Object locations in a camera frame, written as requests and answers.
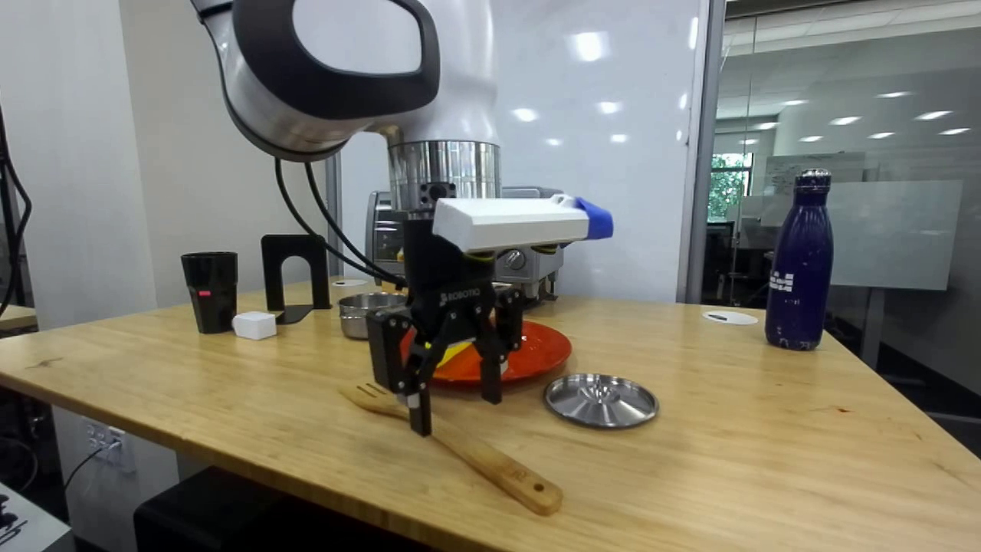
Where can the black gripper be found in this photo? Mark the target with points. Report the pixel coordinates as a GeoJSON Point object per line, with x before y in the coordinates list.
{"type": "Point", "coordinates": [445, 276]}

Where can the yellow corn cob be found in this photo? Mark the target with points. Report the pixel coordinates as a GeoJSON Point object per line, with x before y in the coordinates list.
{"type": "Point", "coordinates": [461, 356]}

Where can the wooden slotted spatula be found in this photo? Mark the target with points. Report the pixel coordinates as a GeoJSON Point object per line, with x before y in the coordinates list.
{"type": "Point", "coordinates": [492, 462]}

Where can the dark blue water bottle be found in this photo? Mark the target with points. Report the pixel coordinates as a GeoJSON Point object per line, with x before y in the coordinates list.
{"type": "Point", "coordinates": [802, 264]}

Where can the red round plate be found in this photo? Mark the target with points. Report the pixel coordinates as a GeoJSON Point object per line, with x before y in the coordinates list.
{"type": "Point", "coordinates": [541, 354]}

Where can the small steel pot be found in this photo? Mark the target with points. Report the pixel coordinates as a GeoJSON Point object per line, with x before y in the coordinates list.
{"type": "Point", "coordinates": [357, 312]}

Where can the grey toaster oven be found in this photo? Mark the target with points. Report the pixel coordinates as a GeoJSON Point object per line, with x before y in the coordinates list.
{"type": "Point", "coordinates": [537, 264]}

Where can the steel pot lid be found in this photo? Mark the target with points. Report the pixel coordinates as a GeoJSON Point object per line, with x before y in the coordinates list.
{"type": "Point", "coordinates": [602, 398]}

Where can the black metal bookend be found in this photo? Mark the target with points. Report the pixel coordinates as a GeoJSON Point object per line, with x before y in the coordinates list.
{"type": "Point", "coordinates": [275, 270]}

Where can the small white box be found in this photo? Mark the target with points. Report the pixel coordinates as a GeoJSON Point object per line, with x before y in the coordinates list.
{"type": "Point", "coordinates": [256, 325]}

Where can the black tumbler cup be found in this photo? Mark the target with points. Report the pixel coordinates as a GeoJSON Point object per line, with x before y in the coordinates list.
{"type": "Point", "coordinates": [209, 292]}

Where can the large white whiteboard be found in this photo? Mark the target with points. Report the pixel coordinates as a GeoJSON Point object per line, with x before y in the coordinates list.
{"type": "Point", "coordinates": [616, 142]}

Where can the frosted glass board on stand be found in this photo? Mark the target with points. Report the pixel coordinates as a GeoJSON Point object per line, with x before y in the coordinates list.
{"type": "Point", "coordinates": [893, 234]}

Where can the white wrist camera blue end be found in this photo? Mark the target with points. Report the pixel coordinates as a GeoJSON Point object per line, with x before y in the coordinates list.
{"type": "Point", "coordinates": [509, 220]}

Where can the white wall power outlet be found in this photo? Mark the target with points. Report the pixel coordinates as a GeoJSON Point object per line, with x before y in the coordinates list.
{"type": "Point", "coordinates": [110, 442]}

